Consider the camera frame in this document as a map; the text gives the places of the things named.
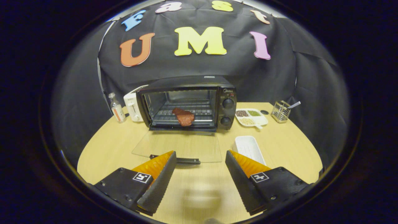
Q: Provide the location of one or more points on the clear bottle orange label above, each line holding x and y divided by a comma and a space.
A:
118, 112

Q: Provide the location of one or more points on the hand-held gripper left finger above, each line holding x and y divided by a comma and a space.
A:
161, 185

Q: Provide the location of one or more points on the white bread toaster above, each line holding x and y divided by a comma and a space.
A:
132, 107

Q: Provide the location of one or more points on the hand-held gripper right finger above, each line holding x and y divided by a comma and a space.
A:
244, 186

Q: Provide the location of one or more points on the white rectangular tray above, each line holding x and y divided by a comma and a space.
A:
247, 146

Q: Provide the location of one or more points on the small black table grommet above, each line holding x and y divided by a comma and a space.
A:
264, 112

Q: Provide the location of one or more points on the white divided grain plate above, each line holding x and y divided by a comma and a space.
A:
259, 119

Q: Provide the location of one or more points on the black toaster oven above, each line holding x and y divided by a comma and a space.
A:
186, 81

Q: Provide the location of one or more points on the reddish brown meat piece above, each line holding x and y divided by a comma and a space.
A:
185, 117

